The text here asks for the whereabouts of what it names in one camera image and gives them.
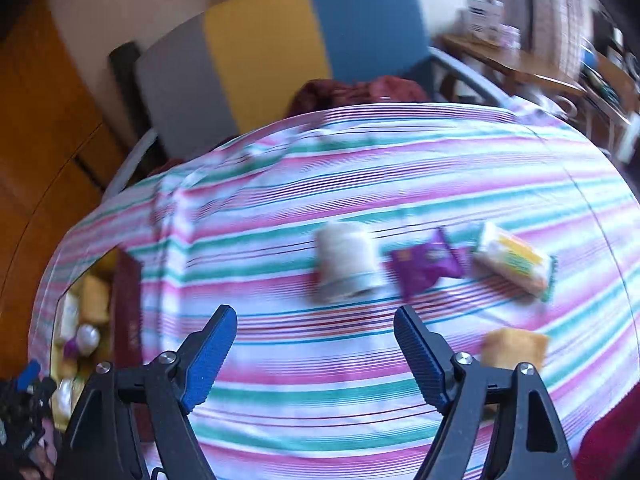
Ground pink striped curtain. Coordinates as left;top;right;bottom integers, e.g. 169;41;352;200
517;0;591;81

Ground purple snack packet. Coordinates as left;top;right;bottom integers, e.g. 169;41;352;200
389;227;466;303

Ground wooden desk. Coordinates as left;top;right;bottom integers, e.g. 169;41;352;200
435;32;640;161

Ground white printed box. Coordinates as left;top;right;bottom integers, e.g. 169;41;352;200
55;292;81;346

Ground white plastic-wrapped packet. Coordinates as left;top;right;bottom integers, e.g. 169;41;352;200
54;377;83;431

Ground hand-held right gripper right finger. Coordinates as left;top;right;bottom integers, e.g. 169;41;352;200
393;305;577;480

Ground white boxes on desk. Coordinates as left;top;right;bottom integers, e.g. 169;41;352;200
465;0;506;36

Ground grey yellow blue chair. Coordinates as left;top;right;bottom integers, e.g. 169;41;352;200
102;46;516;201
135;0;433;161

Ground beige cloth roll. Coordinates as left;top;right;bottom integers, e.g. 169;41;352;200
312;220;381;306

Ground yellow sponge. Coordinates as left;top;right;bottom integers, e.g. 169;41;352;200
81;276;111;323
480;328;550;371

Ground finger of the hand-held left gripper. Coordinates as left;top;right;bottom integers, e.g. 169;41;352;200
15;359;43;391

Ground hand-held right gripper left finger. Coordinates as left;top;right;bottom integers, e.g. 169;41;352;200
54;304;238;480

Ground white bottle purple label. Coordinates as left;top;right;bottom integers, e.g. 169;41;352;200
75;324;101;358

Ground white yellow green packet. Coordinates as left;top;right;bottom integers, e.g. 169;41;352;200
470;221;558;303

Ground wooden wardrobe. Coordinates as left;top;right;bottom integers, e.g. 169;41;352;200
0;0;131;376

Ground maroon fabric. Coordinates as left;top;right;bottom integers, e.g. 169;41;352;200
575;400;640;480

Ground striped blanket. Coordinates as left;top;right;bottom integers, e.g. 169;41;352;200
27;100;636;480

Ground gold tin box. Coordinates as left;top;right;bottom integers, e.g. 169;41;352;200
50;247;146;441

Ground dark red cloth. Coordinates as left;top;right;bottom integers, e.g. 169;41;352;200
285;76;428;118

